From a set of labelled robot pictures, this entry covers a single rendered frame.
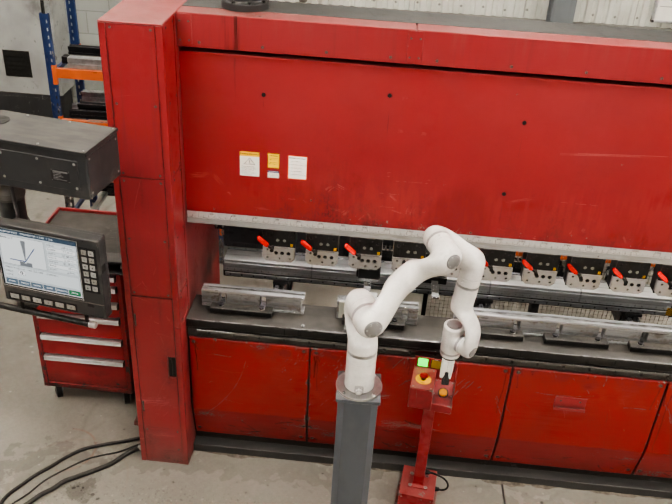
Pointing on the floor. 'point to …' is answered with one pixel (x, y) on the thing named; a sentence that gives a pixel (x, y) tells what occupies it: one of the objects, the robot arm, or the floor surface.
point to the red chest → (99, 366)
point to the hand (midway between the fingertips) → (445, 380)
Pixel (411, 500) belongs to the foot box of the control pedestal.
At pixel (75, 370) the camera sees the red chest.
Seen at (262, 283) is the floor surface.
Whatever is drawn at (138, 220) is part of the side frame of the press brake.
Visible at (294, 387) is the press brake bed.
